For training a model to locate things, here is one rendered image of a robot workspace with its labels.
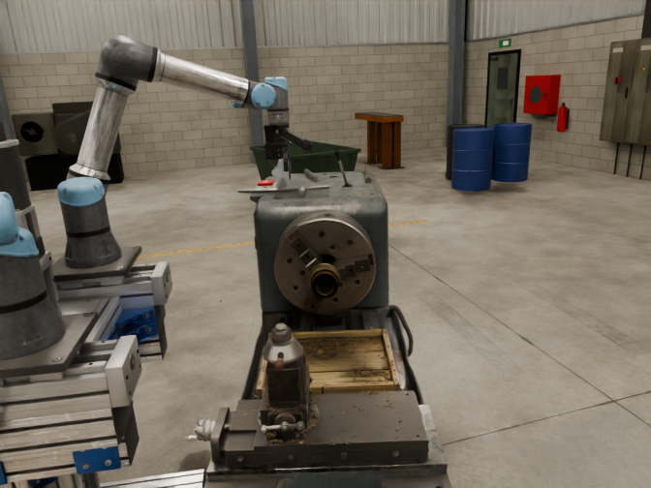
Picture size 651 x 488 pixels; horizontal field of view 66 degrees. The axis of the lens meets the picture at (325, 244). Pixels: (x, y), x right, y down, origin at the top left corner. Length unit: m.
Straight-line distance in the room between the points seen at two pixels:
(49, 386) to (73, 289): 0.51
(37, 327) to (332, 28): 11.21
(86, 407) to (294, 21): 11.03
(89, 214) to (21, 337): 0.52
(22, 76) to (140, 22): 2.44
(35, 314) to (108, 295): 0.49
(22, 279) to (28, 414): 0.27
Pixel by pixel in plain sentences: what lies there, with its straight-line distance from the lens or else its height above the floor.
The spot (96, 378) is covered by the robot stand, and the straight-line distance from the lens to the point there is 1.10.
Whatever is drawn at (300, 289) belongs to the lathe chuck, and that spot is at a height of 1.02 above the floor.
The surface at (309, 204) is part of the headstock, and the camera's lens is 1.68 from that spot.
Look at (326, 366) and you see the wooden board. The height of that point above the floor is 0.89.
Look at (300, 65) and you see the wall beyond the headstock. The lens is 11.69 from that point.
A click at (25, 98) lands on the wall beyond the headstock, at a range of 11.63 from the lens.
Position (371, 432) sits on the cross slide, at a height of 0.97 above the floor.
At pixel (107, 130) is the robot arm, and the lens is 1.65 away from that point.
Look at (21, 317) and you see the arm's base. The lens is 1.10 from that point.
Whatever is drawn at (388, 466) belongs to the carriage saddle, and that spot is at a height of 0.92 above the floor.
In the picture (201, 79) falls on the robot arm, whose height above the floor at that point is 1.65.
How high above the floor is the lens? 1.62
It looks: 18 degrees down
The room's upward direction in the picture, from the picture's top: 3 degrees counter-clockwise
